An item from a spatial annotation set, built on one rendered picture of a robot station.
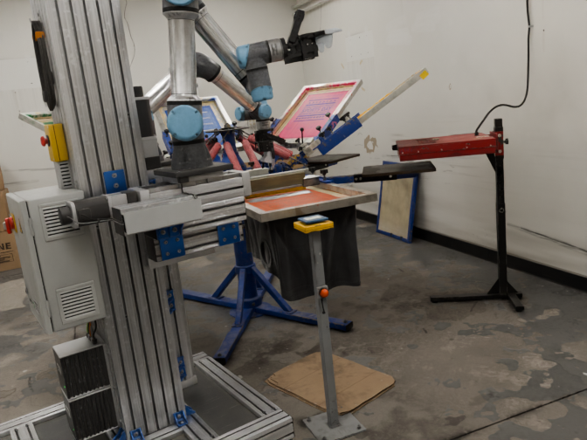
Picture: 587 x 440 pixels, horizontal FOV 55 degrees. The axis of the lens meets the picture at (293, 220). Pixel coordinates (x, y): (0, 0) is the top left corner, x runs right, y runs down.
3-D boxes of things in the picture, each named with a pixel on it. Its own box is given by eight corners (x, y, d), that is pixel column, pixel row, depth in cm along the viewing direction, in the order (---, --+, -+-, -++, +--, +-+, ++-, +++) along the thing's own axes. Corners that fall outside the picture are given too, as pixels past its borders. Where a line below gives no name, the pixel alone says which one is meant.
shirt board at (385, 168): (431, 172, 387) (430, 160, 386) (437, 181, 348) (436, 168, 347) (242, 188, 409) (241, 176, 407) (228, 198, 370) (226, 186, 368)
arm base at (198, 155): (181, 170, 197) (176, 142, 194) (165, 168, 209) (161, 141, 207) (219, 164, 204) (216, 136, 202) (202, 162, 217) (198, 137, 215)
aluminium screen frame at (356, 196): (377, 201, 265) (377, 192, 264) (261, 223, 245) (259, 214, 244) (311, 183, 337) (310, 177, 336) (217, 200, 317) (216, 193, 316)
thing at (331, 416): (366, 430, 249) (348, 220, 229) (321, 446, 241) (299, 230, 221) (344, 407, 269) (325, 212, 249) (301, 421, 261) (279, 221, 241)
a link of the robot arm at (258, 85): (272, 99, 201) (265, 67, 199) (276, 98, 190) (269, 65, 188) (250, 103, 200) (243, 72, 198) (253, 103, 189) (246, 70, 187)
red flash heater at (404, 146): (487, 147, 381) (486, 129, 379) (502, 154, 337) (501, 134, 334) (397, 155, 391) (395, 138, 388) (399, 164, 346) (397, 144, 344)
